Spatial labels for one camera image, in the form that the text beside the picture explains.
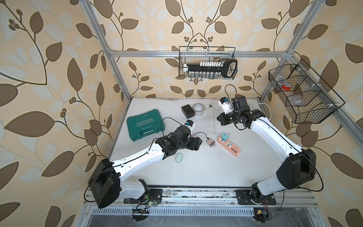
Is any teal charger plug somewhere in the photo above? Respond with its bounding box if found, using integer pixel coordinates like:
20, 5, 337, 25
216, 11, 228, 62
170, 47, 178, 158
221, 133, 229, 141

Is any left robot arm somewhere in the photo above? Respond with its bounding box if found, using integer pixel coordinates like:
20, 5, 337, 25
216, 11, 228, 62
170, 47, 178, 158
88, 120, 202, 209

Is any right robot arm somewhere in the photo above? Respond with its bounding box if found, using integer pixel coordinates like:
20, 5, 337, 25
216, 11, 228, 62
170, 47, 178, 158
216, 96, 319, 204

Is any mint earbud case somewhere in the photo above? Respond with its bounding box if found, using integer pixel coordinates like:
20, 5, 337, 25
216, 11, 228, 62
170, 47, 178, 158
175, 153, 183, 163

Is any black box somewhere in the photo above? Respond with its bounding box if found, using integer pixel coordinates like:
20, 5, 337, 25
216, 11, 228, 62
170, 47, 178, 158
181, 105, 195, 119

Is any clear tape roll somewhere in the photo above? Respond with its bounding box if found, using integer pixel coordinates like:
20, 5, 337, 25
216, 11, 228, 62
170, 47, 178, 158
192, 103, 205, 116

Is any orange power strip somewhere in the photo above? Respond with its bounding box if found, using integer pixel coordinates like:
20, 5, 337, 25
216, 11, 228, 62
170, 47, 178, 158
217, 136, 241, 157

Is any green tool case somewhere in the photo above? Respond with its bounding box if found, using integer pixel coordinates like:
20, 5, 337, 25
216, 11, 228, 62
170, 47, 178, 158
126, 109, 165, 141

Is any black white tool set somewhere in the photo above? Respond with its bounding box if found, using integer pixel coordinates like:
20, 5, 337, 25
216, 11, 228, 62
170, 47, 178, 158
181, 59, 238, 79

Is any red white item in basket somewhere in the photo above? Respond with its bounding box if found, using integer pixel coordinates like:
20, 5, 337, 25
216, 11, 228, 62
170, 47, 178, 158
281, 81, 292, 91

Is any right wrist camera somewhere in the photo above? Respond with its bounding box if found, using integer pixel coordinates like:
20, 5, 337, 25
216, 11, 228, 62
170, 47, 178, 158
218, 97, 233, 114

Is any black charging cable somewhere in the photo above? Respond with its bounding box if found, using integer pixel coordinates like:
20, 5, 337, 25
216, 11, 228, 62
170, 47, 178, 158
159, 117, 210, 140

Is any white power strip cable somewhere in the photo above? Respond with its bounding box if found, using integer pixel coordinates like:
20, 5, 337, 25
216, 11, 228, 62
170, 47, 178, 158
205, 102, 272, 137

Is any right wire basket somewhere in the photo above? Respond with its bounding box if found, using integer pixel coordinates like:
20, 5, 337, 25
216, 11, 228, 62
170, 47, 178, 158
268, 59, 346, 124

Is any wire basket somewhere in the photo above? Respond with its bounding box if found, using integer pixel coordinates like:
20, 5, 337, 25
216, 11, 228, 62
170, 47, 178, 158
178, 45, 238, 80
268, 59, 346, 124

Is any back wire basket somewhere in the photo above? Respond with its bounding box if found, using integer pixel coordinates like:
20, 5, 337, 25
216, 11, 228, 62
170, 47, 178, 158
178, 45, 238, 80

